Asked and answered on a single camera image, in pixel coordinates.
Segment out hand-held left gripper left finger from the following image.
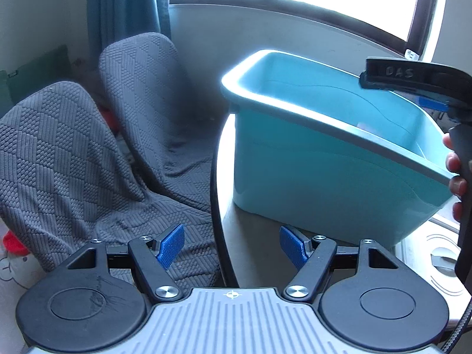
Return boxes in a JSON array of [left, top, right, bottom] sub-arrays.
[[67, 223, 185, 300]]

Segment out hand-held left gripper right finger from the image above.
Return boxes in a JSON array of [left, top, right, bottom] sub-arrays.
[[279, 226, 406, 301]]

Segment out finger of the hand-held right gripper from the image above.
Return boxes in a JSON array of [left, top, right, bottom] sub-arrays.
[[419, 95, 451, 113]]

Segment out teal plastic storage bin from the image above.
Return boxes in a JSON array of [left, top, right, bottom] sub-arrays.
[[220, 49, 460, 247]]

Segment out person's right hand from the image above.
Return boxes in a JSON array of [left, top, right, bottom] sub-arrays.
[[442, 133, 467, 222]]

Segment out white round patterned tray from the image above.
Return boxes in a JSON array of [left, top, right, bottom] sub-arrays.
[[401, 217, 471, 297]]

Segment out large grey covered chair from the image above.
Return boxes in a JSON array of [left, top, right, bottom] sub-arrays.
[[0, 80, 222, 288]]

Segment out small grey covered chair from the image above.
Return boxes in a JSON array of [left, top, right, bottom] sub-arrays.
[[98, 32, 218, 214]]

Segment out red and white plush toy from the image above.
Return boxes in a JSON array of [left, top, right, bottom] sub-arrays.
[[0, 228, 48, 293]]

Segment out teal curtain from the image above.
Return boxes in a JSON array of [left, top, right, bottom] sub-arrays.
[[86, 0, 172, 60]]

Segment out black braided cable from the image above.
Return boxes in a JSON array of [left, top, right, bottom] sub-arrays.
[[438, 294, 472, 354]]

